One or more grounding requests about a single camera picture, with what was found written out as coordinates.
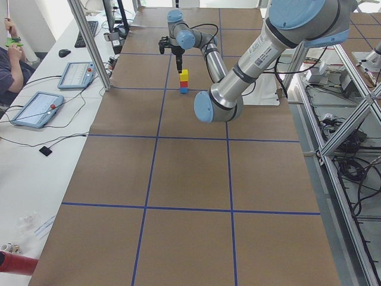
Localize aluminium frame post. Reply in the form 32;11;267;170
67;0;111;91

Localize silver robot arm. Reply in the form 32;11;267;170
167;1;357;123

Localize black computer monitor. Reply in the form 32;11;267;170
102;0;130;39

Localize black keyboard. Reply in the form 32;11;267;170
74;20;99;49

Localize small black square pad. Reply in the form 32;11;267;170
39;146;52;157

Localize near blue teach pendant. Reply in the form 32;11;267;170
11;92;64;129

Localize far blue teach pendant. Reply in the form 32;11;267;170
57;62;96;90

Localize red fire extinguisher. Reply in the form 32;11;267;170
0;251;39;276

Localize yellow cube block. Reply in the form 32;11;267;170
179;69;189;82

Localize red cube block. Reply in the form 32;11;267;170
180;81;188;89

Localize black camera cable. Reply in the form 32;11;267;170
187;23;220;48

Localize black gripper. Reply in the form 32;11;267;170
171;46;185;73

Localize blue teach pendant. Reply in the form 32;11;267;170
57;62;96;90
11;92;64;129

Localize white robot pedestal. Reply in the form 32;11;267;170
242;73;280;106

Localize seated person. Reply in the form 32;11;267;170
1;18;35;106

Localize black computer mouse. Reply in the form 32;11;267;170
58;49;71;58

